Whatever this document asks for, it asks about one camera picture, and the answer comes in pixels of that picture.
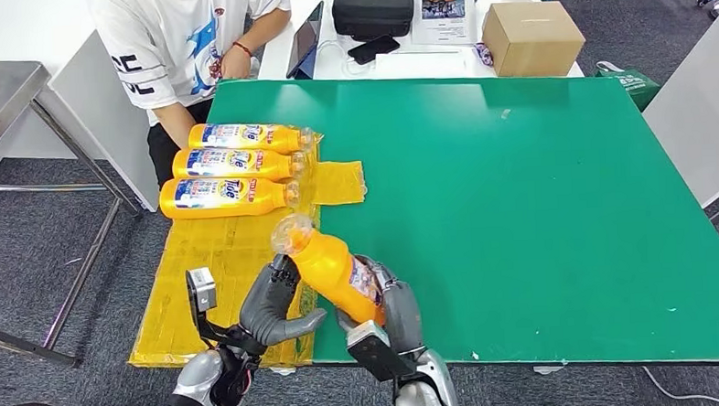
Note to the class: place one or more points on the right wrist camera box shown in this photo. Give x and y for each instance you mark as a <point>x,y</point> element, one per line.
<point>375,352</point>

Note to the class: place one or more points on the printed paper sign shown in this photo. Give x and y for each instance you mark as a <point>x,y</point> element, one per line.
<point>447,31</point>

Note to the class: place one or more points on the white desk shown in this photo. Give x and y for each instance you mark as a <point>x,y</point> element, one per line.
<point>277,53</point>

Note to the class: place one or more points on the small purple packet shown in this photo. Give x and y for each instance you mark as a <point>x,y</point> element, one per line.
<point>484,54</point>

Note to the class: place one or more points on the black zip case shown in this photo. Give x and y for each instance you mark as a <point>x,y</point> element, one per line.
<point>373,10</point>

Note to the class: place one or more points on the dark tablet on stand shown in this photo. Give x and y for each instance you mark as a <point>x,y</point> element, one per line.
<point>305,40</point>

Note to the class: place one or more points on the orange detergent bottle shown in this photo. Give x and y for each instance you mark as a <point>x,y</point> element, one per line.
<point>273,169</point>
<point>332,269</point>
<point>272,143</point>
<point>214,208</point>

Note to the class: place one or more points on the brown cardboard box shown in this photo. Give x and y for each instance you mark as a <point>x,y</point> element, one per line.
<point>533,42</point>

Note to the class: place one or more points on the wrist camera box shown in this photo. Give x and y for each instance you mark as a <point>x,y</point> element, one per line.
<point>201,290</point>
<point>375,352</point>

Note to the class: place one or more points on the black smartphone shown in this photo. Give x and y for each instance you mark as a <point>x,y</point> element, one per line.
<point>374,49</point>

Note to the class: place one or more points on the white side table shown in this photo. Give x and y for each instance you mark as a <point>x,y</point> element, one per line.
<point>706,120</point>

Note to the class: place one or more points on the person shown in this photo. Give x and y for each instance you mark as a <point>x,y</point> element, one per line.
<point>159,53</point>

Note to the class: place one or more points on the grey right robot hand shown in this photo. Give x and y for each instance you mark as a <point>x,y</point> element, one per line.
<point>404,315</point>

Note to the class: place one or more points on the green shopping bag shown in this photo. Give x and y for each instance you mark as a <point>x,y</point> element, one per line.
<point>631,86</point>

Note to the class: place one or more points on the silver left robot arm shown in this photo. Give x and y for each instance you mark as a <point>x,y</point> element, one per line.
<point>192,391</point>

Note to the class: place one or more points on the steel table with legs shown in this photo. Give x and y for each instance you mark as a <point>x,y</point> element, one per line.
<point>0,96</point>

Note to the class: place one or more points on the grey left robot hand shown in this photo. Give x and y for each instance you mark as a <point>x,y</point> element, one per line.
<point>267,315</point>

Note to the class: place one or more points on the yellow taped cardboard sheet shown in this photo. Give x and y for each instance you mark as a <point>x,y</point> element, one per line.
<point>228,250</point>

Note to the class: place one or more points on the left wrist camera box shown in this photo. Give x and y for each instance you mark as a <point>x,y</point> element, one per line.
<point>201,290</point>

